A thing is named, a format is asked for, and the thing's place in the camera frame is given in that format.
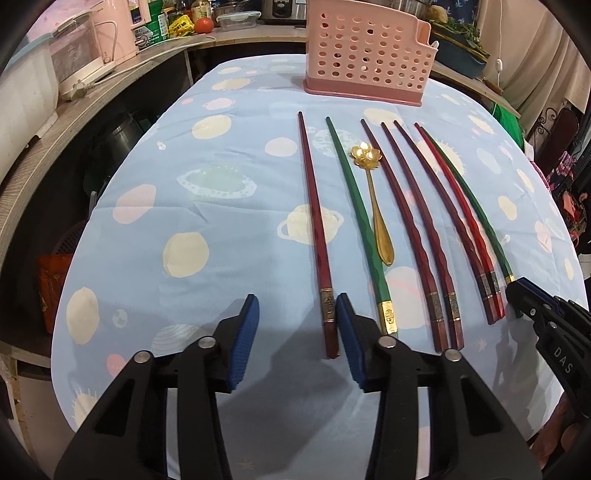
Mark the blue planet-print tablecloth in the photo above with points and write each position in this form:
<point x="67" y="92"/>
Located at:
<point x="184" y="230"/>

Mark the blue planter tray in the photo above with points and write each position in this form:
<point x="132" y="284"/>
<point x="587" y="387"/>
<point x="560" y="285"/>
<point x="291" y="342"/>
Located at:
<point x="457" y="60"/>

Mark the white storage box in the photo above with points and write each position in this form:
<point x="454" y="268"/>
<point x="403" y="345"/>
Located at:
<point x="23" y="110"/>

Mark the gold flower spoon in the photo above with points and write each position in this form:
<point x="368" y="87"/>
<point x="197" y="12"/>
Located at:
<point x="381" y="230"/>

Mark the black metal chair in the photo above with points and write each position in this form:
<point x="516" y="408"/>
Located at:
<point x="551" y="138"/>

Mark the bright red chopstick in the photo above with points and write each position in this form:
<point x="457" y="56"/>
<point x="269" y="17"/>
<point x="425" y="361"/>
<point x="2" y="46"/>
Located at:
<point x="498" y="300"/>

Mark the clear plastic food container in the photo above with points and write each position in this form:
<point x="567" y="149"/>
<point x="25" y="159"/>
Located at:
<point x="238" y="21"/>

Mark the red tomato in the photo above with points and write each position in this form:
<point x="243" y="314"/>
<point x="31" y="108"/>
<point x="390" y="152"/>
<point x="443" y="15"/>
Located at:
<point x="204" y="25"/>

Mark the green cloth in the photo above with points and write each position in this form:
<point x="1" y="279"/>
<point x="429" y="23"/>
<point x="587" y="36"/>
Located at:
<point x="508" y="122"/>

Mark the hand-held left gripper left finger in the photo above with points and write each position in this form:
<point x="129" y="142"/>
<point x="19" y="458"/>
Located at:
<point x="242" y="341"/>

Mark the white power plug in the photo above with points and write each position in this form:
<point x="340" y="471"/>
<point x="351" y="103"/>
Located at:
<point x="78" y="90"/>

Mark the steel pot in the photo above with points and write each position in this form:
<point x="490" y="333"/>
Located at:
<point x="413" y="5"/>

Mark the green bag with white label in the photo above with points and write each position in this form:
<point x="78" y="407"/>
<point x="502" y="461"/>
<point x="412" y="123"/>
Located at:
<point x="150" y="27"/>

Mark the pink patterned clothing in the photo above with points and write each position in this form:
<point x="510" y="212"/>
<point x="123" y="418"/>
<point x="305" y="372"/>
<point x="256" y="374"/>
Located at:
<point x="565" y="194"/>

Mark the pink perforated utensil basket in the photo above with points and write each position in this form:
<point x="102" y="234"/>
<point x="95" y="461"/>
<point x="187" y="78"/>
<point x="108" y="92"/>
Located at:
<point x="364" y="55"/>

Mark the beige curtain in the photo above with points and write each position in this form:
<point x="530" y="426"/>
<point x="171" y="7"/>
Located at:
<point x="531" y="46"/>

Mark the yellow packet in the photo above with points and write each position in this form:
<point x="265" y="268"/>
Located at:
<point x="181" y="25"/>

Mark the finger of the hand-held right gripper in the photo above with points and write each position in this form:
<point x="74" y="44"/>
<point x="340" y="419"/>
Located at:
<point x="519" y="300"/>
<point x="571" y="308"/>

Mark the pink kitchen appliance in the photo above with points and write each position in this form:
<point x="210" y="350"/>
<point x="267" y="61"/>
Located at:
<point x="120" y="32"/>

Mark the wooden counter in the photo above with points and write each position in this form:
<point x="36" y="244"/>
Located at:
<point x="69" y="120"/>

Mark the sauce bottles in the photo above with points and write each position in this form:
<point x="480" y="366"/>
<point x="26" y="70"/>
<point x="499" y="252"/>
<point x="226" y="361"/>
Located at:
<point x="194" y="7"/>

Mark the black rice cooker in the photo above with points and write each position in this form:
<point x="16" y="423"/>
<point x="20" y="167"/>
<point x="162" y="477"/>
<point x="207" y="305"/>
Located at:
<point x="286" y="8"/>

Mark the green chopstick with gold end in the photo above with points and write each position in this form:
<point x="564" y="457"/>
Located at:
<point x="501" y="258"/>
<point x="355" y="203"/>

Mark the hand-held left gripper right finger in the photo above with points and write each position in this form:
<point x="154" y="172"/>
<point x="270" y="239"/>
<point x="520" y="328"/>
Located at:
<point x="351" y="341"/>

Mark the white clear-lid appliance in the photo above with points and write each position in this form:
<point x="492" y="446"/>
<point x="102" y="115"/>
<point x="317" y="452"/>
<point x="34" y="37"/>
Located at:
<point x="78" y="50"/>

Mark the green leafy plants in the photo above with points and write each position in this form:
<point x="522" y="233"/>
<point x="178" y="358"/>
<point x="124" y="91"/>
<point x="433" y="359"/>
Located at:
<point x="466" y="27"/>

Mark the dark red twisted chopstick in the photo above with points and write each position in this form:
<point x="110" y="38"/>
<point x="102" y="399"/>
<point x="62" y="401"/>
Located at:
<point x="428" y="286"/>
<point x="488" y="307"/>
<point x="447" y="286"/>

